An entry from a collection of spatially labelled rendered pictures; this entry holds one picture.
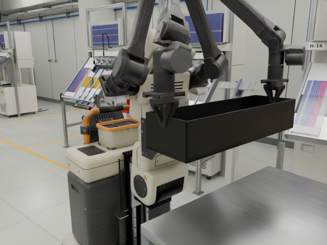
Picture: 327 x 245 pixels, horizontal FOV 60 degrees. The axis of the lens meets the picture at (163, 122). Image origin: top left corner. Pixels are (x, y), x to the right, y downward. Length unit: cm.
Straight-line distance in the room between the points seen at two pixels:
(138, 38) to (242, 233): 68
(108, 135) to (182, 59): 85
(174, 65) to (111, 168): 86
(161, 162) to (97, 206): 41
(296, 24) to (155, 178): 335
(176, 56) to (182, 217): 49
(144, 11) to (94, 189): 84
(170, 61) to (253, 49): 373
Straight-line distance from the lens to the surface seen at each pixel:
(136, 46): 98
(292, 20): 422
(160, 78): 73
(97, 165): 138
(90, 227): 151
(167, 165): 129
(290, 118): 116
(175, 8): 81
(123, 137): 147
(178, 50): 67
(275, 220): 95
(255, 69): 434
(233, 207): 98
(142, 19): 102
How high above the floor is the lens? 128
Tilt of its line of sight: 14 degrees down
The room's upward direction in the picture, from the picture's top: straight up
